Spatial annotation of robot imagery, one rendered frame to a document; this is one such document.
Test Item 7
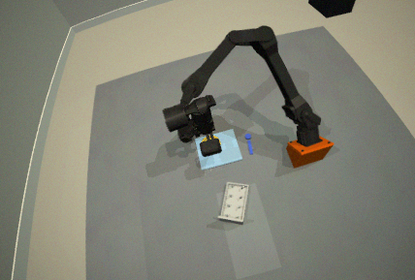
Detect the light blue mat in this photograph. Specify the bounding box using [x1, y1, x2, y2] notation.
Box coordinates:
[195, 129, 243, 170]

